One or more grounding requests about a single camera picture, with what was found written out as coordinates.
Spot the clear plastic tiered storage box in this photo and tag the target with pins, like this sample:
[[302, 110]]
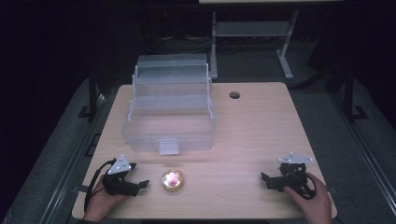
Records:
[[169, 130]]

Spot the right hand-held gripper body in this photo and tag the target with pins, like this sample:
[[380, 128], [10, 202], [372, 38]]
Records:
[[292, 175]]

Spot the person's right hand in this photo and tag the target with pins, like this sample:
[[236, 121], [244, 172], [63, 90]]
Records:
[[314, 207]]

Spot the round gold and pink case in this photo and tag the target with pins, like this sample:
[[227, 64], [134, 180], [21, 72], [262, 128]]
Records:
[[172, 180]]

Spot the grey metal stand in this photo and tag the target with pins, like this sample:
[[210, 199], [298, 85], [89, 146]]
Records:
[[252, 29]]

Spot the person's left hand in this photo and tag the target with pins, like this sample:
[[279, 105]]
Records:
[[99, 203]]

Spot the round table grommet hole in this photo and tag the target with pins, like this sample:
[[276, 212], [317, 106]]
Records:
[[234, 95]]

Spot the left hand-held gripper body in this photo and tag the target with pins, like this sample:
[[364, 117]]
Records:
[[120, 166]]

